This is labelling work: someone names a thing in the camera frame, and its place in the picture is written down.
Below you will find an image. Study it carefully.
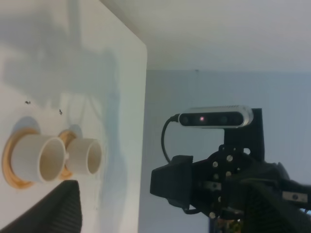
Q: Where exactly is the right wooden coaster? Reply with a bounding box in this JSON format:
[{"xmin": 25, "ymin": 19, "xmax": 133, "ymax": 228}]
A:
[{"xmin": 59, "ymin": 130, "xmax": 77, "ymax": 180}]

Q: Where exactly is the left white teacup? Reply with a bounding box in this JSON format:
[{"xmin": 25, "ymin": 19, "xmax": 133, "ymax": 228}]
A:
[{"xmin": 11, "ymin": 134, "xmax": 66, "ymax": 183}]

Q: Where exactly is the left wooden coaster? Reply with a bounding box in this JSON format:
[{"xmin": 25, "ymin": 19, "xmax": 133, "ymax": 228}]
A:
[{"xmin": 2, "ymin": 128, "xmax": 39, "ymax": 189}]

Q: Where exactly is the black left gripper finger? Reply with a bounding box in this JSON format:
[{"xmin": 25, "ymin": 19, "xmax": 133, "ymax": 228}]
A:
[{"xmin": 0, "ymin": 180, "xmax": 82, "ymax": 233}]

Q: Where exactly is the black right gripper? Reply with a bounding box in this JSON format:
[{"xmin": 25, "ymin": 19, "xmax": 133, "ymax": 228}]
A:
[{"xmin": 150, "ymin": 146, "xmax": 311, "ymax": 233}]

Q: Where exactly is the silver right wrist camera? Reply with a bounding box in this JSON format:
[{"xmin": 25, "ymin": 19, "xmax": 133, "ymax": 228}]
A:
[{"xmin": 178, "ymin": 105, "xmax": 254, "ymax": 129}]

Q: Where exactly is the white teacup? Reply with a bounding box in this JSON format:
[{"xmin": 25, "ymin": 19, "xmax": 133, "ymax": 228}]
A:
[
  {"xmin": 66, "ymin": 138, "xmax": 103, "ymax": 175},
  {"xmin": 11, "ymin": 134, "xmax": 66, "ymax": 183}
]

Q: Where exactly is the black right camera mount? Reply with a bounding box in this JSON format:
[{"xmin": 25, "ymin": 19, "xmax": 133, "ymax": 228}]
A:
[{"xmin": 224, "ymin": 108, "xmax": 265, "ymax": 162}]

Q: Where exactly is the wooden coaster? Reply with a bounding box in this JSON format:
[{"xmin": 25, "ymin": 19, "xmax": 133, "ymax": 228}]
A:
[
  {"xmin": 59, "ymin": 130, "xmax": 77, "ymax": 180},
  {"xmin": 2, "ymin": 128, "xmax": 39, "ymax": 189}
]

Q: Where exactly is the right white teacup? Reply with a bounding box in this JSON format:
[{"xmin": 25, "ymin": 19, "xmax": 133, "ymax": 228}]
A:
[{"xmin": 66, "ymin": 138, "xmax": 103, "ymax": 175}]

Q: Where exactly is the black camera cable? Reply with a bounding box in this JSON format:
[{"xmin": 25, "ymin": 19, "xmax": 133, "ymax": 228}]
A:
[{"xmin": 161, "ymin": 114, "xmax": 181, "ymax": 163}]

